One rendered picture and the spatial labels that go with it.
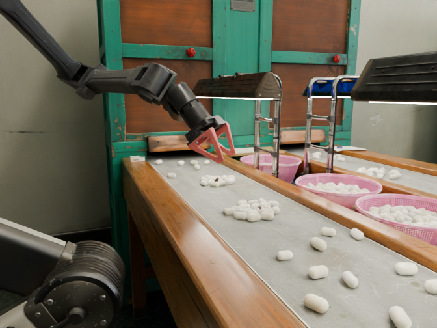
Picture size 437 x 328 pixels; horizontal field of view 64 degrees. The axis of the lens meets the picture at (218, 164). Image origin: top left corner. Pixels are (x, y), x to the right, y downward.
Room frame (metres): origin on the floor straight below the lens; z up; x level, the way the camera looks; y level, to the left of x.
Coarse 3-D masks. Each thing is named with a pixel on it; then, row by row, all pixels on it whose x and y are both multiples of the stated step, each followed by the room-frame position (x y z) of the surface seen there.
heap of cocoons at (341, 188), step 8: (312, 184) 1.17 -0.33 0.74; (320, 184) 1.18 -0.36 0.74; (328, 184) 1.19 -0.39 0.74; (344, 184) 1.18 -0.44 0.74; (336, 192) 1.08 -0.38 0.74; (344, 192) 1.08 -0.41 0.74; (352, 192) 1.08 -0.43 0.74; (360, 192) 1.09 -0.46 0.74; (368, 192) 1.08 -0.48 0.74; (352, 208) 0.97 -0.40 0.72
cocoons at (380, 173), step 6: (312, 156) 1.67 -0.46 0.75; (318, 156) 1.65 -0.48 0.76; (336, 156) 1.69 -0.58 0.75; (360, 168) 1.37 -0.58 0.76; (372, 168) 1.38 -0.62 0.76; (366, 174) 1.28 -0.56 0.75; (372, 174) 1.29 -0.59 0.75; (378, 174) 1.26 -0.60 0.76; (390, 174) 1.31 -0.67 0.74; (396, 174) 1.28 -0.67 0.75
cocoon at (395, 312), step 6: (396, 306) 0.44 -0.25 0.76; (390, 312) 0.43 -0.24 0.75; (396, 312) 0.42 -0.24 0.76; (402, 312) 0.42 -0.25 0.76; (396, 318) 0.42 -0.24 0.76; (402, 318) 0.41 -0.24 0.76; (408, 318) 0.41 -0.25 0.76; (396, 324) 0.41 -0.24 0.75; (402, 324) 0.41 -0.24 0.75; (408, 324) 0.41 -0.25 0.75
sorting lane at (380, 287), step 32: (192, 192) 1.08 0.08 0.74; (224, 192) 1.08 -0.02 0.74; (256, 192) 1.08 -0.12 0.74; (224, 224) 0.80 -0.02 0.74; (256, 224) 0.80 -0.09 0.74; (288, 224) 0.80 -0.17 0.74; (320, 224) 0.80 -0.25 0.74; (256, 256) 0.63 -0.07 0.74; (320, 256) 0.63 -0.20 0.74; (352, 256) 0.63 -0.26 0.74; (384, 256) 0.63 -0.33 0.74; (288, 288) 0.52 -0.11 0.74; (320, 288) 0.52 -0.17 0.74; (352, 288) 0.52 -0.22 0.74; (384, 288) 0.52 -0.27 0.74; (416, 288) 0.52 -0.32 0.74; (320, 320) 0.43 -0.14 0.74; (352, 320) 0.43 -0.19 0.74; (384, 320) 0.43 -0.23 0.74; (416, 320) 0.43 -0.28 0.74
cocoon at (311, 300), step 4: (308, 296) 0.46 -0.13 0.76; (312, 296) 0.46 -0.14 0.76; (316, 296) 0.46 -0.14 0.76; (304, 300) 0.46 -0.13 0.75; (308, 300) 0.46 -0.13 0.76; (312, 300) 0.46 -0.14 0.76; (316, 300) 0.45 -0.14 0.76; (320, 300) 0.45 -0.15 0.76; (324, 300) 0.45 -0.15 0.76; (308, 304) 0.46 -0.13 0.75; (312, 304) 0.45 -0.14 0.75; (316, 304) 0.45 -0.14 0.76; (320, 304) 0.45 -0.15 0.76; (324, 304) 0.45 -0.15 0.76; (312, 308) 0.45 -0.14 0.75; (316, 308) 0.45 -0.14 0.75; (320, 308) 0.44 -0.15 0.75; (324, 308) 0.44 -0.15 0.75; (320, 312) 0.45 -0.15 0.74
